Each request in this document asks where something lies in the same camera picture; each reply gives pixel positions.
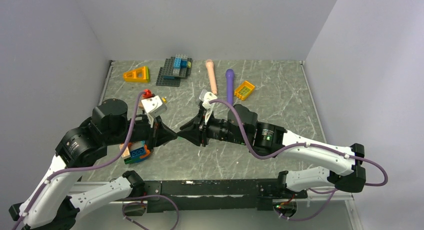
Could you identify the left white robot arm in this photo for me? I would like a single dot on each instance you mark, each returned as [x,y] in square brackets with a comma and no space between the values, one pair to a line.
[50,207]

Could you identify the grey blue brick stack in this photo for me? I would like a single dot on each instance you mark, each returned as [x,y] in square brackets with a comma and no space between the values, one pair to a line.
[175,69]

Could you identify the blue toy brick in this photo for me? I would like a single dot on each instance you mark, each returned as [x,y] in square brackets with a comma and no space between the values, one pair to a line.
[138,152]

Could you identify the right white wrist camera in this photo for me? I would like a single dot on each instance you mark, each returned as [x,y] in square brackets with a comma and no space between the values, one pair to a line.
[205,97]

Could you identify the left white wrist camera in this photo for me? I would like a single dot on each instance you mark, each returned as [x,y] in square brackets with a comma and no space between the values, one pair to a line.
[153,106]

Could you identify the green toy brick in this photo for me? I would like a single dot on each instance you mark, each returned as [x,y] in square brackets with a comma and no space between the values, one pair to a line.
[129,161]

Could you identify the purple toy microphone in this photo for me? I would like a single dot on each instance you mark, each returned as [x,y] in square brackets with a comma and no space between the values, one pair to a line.
[229,75]

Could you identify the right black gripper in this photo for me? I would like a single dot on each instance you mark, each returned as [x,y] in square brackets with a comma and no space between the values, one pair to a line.
[199,132]

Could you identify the orange yellow triangular block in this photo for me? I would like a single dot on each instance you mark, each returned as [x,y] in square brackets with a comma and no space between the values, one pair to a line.
[138,75]

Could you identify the yellow grid brick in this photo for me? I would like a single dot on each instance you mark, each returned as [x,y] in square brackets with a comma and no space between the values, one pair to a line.
[244,90]

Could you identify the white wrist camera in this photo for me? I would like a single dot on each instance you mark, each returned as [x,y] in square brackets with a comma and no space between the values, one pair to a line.
[153,106]
[205,97]

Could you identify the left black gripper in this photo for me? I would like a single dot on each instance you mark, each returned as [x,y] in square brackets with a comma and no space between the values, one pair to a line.
[160,134]

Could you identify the beige toy brick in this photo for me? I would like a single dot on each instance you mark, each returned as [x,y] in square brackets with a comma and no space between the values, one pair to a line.
[126,153]

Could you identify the black base bar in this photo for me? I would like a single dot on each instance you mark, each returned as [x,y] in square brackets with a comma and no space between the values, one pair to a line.
[259,194]

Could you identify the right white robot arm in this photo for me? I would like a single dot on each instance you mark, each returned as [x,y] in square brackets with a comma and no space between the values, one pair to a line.
[333,165]

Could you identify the orange curved track piece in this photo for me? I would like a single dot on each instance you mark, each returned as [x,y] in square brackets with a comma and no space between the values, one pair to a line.
[137,161]

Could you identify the pink toy microphone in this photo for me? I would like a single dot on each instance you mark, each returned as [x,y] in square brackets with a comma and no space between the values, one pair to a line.
[209,64]

